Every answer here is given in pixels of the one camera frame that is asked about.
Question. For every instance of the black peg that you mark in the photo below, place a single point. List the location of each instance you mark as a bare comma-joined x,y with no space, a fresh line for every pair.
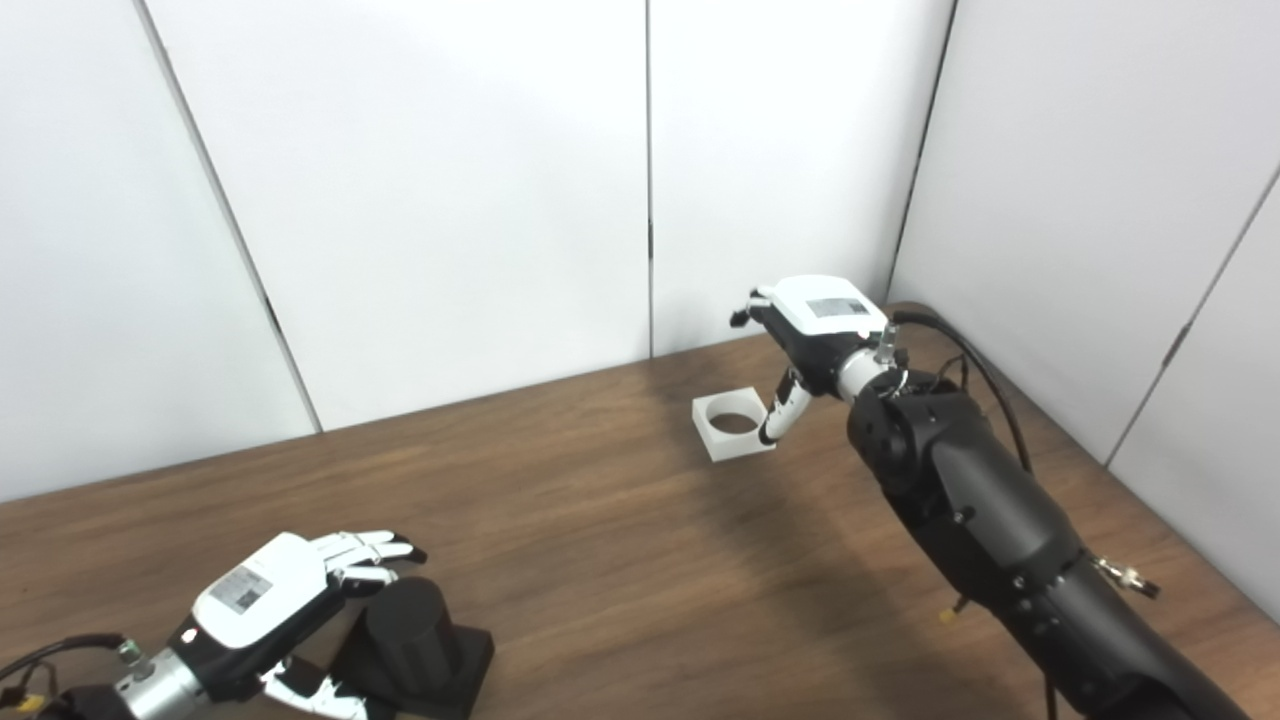
410,630

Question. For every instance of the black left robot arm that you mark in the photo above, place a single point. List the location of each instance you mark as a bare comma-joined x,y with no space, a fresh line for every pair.
160,690

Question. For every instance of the white and black left hand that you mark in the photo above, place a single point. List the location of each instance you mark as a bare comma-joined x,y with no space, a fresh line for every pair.
260,590

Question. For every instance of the white and black right hand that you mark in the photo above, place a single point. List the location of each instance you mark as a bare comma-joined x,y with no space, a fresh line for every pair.
815,315

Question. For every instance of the white square piece with hole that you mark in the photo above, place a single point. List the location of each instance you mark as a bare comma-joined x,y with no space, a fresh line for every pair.
730,448

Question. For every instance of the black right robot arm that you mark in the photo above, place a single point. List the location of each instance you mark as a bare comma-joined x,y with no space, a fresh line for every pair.
980,510

